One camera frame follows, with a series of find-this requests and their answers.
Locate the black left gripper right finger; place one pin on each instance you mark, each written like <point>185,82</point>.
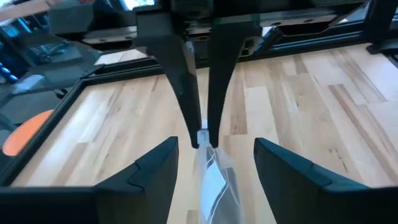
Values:
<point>326,205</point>

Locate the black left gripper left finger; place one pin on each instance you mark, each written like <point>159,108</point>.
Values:
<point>93,205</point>

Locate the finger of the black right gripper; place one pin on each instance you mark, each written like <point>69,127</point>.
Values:
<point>227,56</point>
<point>174,56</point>

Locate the clear plastic zip bag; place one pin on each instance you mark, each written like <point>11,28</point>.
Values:
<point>214,183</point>

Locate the orange bowl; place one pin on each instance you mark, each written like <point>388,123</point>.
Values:
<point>25,133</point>

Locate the black floor mat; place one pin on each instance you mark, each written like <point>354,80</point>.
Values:
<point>28,109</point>

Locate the wooden top workbench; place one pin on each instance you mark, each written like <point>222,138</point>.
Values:
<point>25,7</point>

